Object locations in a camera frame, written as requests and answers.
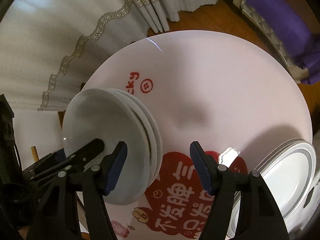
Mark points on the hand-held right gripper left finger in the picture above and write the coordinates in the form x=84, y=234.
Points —
x=116, y=170

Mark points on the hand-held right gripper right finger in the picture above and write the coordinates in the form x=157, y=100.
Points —
x=201, y=170

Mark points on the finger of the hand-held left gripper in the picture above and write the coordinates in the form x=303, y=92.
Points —
x=60, y=153
x=87, y=151

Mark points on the white bowl with grey band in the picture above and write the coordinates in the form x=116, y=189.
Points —
x=160, y=145
x=153, y=142
x=100, y=120

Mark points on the white plate with grey rim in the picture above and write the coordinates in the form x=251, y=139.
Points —
x=282, y=180
x=272, y=153

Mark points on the person's left forearm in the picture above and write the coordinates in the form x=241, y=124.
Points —
x=15, y=205

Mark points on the wooden rack with white joints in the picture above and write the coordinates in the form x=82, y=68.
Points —
x=34, y=153

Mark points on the pink round printed table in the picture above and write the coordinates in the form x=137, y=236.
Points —
x=212, y=80

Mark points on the white lace-trimmed curtain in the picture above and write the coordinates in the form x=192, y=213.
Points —
x=62, y=30

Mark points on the grey patterned bedding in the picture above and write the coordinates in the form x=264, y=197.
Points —
x=260, y=25

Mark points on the purple cloth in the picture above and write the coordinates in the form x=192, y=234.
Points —
x=275, y=10

